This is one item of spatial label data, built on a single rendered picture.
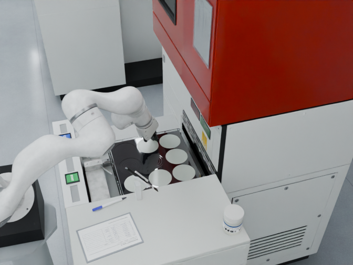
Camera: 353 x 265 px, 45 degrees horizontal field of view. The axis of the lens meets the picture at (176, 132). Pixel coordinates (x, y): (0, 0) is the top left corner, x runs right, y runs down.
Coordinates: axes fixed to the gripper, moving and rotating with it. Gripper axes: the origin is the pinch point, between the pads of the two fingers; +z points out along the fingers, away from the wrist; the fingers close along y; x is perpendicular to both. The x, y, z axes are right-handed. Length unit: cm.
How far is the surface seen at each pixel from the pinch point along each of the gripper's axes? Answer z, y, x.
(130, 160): -5.3, 16.6, -0.6
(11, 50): 129, -58, -268
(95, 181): -10.9, 33.1, -6.0
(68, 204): -27, 48, -1
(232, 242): -18, 29, 61
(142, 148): -1.4, 8.0, -1.1
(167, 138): 4.1, -3.7, 4.5
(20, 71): 120, -39, -229
